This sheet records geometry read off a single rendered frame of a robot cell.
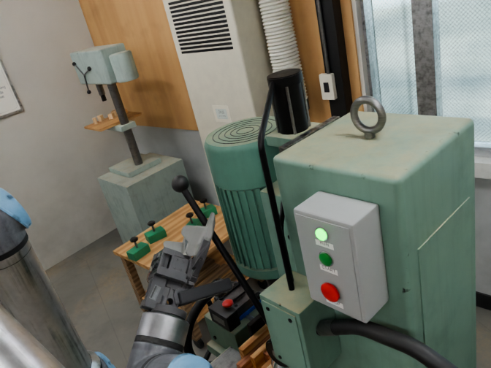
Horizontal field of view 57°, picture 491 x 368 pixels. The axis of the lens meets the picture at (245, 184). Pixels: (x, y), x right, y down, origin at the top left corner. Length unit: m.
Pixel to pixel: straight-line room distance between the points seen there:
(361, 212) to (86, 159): 3.57
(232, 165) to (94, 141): 3.26
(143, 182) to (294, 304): 2.50
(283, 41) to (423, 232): 1.78
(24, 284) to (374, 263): 0.78
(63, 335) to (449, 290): 0.89
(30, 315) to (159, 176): 2.17
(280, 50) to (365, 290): 1.83
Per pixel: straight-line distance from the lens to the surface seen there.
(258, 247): 0.92
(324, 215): 0.59
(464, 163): 0.74
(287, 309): 0.74
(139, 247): 2.58
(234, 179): 0.85
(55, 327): 1.22
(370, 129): 0.70
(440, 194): 0.68
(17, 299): 1.15
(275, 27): 2.32
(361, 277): 0.61
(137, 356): 0.84
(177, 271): 0.87
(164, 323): 0.84
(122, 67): 2.92
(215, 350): 1.34
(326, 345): 0.82
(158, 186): 3.23
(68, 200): 4.02
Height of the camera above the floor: 1.78
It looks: 24 degrees down
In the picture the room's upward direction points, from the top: 14 degrees counter-clockwise
